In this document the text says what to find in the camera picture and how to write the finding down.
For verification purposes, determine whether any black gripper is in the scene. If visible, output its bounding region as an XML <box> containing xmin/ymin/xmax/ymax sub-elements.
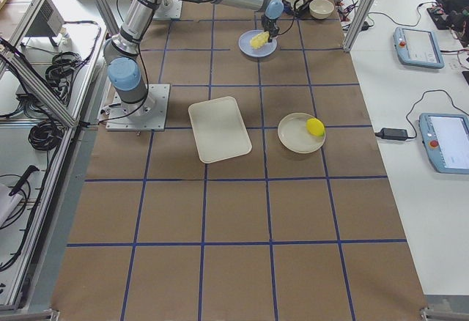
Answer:
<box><xmin>261</xmin><ymin>15</ymin><xmax>278</xmax><ymax>43</ymax></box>

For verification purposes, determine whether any yellow bread roll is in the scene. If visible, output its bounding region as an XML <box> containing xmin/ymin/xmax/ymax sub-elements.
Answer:
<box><xmin>250</xmin><ymin>32</ymin><xmax>268</xmax><ymax>49</ymax></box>

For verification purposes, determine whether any blue plate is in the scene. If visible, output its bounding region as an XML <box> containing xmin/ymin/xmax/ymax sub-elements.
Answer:
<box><xmin>238</xmin><ymin>30</ymin><xmax>277</xmax><ymax>58</ymax></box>

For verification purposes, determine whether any cream round plate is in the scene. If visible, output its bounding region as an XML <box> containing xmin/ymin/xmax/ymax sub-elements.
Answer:
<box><xmin>278</xmin><ymin>113</ymin><xmax>325</xmax><ymax>154</ymax></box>

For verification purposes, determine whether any black dish rack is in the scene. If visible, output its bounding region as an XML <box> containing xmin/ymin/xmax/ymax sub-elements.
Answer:
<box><xmin>282</xmin><ymin>0</ymin><xmax>313</xmax><ymax>18</ymax></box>

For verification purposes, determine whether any cream bowl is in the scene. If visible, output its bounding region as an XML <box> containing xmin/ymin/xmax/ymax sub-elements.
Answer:
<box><xmin>309</xmin><ymin>0</ymin><xmax>335</xmax><ymax>20</ymax></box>

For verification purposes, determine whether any yellow lemon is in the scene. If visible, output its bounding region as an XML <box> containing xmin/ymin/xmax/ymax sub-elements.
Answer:
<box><xmin>306</xmin><ymin>117</ymin><xmax>325</xmax><ymax>137</ymax></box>

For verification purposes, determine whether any cream rectangular tray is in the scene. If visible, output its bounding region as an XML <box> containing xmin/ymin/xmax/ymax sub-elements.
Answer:
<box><xmin>188</xmin><ymin>96</ymin><xmax>252</xmax><ymax>164</ymax></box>

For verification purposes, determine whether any far blue teach pendant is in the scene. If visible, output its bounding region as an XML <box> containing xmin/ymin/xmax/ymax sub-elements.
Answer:
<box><xmin>393</xmin><ymin>27</ymin><xmax>445</xmax><ymax>69</ymax></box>

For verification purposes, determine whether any blue teach pendant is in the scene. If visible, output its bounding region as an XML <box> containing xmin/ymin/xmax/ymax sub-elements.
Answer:
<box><xmin>418</xmin><ymin>113</ymin><xmax>468</xmax><ymax>174</ymax></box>
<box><xmin>393</xmin><ymin>27</ymin><xmax>445</xmax><ymax>69</ymax></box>

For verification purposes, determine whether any black power adapter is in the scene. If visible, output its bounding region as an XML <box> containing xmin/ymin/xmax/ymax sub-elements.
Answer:
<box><xmin>375</xmin><ymin>128</ymin><xmax>409</xmax><ymax>141</ymax></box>

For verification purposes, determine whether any near blue teach pendant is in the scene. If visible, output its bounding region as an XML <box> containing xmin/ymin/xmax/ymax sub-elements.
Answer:
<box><xmin>418</xmin><ymin>113</ymin><xmax>468</xmax><ymax>174</ymax></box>

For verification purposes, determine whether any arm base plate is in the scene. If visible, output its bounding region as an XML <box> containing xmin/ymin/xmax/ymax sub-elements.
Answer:
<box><xmin>106</xmin><ymin>84</ymin><xmax>170</xmax><ymax>131</ymax></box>
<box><xmin>152</xmin><ymin>0</ymin><xmax>182</xmax><ymax>21</ymax></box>

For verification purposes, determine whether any aluminium frame post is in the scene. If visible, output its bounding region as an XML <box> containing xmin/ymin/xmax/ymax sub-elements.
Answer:
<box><xmin>343</xmin><ymin>0</ymin><xmax>374</xmax><ymax>53</ymax></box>

